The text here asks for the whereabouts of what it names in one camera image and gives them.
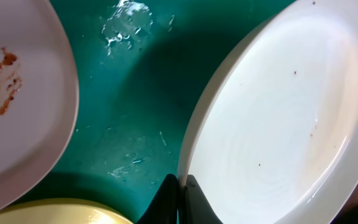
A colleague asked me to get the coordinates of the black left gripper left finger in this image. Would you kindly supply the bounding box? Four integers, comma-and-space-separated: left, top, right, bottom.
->
136, 174, 178, 224

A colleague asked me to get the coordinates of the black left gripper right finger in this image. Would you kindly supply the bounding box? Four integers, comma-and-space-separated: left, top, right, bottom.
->
178, 175, 223, 224

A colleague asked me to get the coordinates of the yellow plate with sauce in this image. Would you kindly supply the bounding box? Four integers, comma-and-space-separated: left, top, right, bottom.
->
0, 198, 132, 224

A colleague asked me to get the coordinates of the white plate with sauce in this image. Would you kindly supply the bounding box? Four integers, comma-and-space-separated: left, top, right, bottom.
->
178, 0, 358, 223

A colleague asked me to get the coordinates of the teal plastic tray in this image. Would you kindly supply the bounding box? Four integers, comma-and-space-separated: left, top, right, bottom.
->
11, 0, 298, 223

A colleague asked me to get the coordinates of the white plate at tray corner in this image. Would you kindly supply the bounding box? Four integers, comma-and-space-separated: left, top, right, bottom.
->
0, 1, 79, 210

